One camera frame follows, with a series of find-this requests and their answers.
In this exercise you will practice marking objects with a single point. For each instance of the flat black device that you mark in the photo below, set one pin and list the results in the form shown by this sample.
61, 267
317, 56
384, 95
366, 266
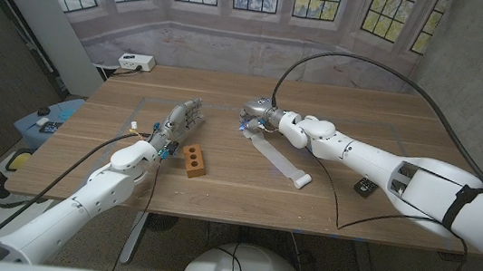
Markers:
51, 128

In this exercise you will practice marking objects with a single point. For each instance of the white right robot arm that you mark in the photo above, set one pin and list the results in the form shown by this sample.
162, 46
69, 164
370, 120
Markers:
367, 154

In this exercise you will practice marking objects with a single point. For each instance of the blue plastic bin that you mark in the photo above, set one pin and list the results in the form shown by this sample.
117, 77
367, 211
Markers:
27, 131

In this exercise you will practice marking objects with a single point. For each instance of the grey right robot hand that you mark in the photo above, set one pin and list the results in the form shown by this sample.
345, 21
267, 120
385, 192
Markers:
260, 109

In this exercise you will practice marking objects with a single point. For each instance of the small black domed object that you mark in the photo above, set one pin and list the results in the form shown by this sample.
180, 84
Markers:
43, 111

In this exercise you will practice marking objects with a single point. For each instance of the printed window backdrop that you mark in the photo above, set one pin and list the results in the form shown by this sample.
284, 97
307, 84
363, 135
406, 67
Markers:
232, 52

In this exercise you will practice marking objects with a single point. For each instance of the black round fan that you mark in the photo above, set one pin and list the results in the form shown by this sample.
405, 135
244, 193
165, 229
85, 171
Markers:
161, 223

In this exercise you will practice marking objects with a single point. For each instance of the grey and black sneaker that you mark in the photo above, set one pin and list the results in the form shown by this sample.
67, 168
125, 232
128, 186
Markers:
10, 200

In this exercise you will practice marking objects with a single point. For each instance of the black TV remote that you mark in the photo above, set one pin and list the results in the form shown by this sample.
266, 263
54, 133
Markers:
363, 188

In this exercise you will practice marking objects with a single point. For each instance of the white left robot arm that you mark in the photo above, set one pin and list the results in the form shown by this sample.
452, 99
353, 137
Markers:
103, 188

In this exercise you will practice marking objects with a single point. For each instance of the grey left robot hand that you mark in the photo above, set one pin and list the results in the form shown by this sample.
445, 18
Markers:
179, 121

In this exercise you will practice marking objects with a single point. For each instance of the orange block with three holes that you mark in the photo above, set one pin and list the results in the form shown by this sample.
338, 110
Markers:
197, 172

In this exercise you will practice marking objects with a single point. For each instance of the white wall pillar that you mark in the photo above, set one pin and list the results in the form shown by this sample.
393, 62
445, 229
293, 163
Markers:
32, 7

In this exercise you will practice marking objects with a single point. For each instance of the white gauze bandage roll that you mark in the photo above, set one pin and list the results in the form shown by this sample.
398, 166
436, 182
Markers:
273, 155

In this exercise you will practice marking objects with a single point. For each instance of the white power strip box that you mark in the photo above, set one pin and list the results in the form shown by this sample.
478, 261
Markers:
137, 62

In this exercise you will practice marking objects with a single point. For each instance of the yellow and black floor object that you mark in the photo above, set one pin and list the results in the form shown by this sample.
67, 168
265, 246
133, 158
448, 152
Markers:
19, 161

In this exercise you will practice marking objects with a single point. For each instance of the grey table leg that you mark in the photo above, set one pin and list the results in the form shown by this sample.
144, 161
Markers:
134, 239
363, 268

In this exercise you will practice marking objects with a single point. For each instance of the small white object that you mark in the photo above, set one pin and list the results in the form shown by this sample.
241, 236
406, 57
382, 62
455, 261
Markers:
42, 121

